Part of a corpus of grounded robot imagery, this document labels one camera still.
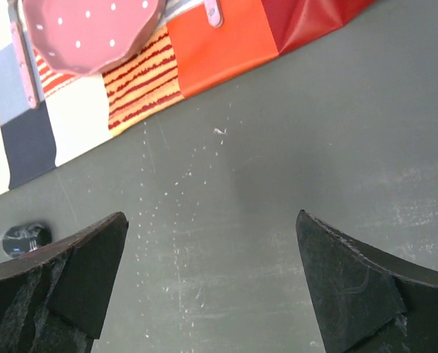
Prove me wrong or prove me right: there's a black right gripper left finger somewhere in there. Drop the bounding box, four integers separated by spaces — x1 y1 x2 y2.
0 212 129 352

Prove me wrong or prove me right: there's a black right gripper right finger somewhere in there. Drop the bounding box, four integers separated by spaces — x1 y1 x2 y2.
296 210 438 352

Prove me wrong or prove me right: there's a black earbud charging case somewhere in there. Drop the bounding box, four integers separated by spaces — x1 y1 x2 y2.
1 223 52 258

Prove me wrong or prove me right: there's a colourful patterned placemat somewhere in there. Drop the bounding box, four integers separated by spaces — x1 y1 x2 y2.
0 0 371 195

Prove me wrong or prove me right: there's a pink polka dot plate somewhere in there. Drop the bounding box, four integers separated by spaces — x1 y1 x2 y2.
22 0 166 76

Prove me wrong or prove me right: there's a pink knife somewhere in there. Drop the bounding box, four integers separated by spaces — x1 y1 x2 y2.
203 0 223 28

